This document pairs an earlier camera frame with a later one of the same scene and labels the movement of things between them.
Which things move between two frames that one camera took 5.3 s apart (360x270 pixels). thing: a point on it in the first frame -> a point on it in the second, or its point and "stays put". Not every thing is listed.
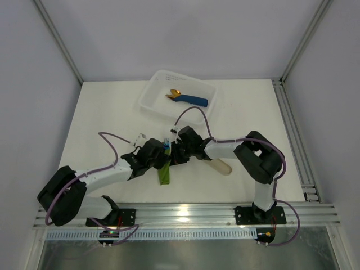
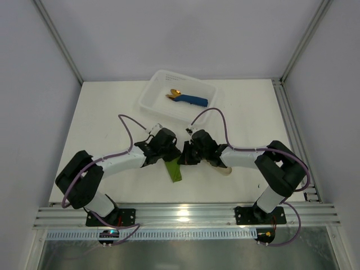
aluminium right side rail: [310, 192] stays put
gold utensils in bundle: [174, 93] stays put
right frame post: [323, 8] stays put
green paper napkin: [163, 173] -> [174, 169]
